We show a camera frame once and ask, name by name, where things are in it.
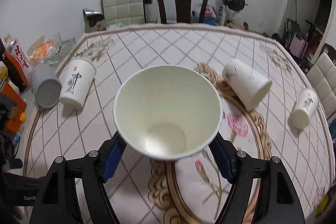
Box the white cup with black calligraphy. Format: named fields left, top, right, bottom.
left=60, top=58, right=96, bottom=110

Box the floral patterned tablecloth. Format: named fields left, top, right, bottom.
left=23, top=24, right=335, bottom=223

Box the red white snack bag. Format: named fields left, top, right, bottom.
left=5, top=35, right=33, bottom=80

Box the plain white paper cup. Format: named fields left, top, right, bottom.
left=222, top=59, right=272, bottom=111

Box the small white printed paper cup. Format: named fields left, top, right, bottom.
left=290, top=89, right=319, bottom=130

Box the grey cylindrical container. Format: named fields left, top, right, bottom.
left=30, top=64, right=62, bottom=109

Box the white padded folding chair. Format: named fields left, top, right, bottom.
left=101, top=0, right=146, bottom=27

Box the silver box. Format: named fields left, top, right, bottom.
left=83, top=9, right=106, bottom=33

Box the orange toy box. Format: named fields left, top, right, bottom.
left=1, top=77, right=27, bottom=134

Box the pink suitcase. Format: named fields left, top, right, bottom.
left=289, top=35, right=308, bottom=59

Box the red ripple paper cup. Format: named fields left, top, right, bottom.
left=113, top=65, right=222, bottom=161

